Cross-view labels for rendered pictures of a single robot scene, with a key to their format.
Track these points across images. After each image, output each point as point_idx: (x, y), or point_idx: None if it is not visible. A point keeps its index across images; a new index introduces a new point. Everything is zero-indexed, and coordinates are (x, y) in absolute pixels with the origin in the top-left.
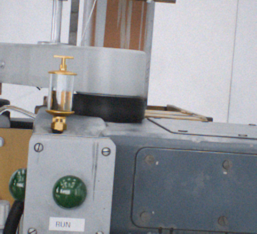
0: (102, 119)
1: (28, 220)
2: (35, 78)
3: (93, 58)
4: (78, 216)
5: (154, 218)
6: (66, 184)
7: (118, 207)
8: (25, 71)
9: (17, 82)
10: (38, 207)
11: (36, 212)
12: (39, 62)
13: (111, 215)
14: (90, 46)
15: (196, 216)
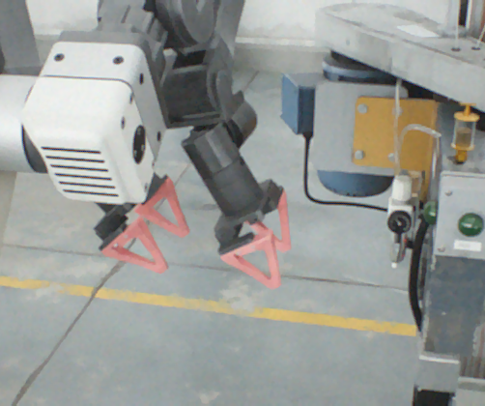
0: None
1: (439, 241)
2: (437, 85)
3: None
4: (476, 241)
5: None
6: (469, 221)
7: None
8: (428, 76)
9: (420, 83)
10: (445, 233)
11: (444, 236)
12: (442, 72)
13: None
14: (483, 9)
15: None
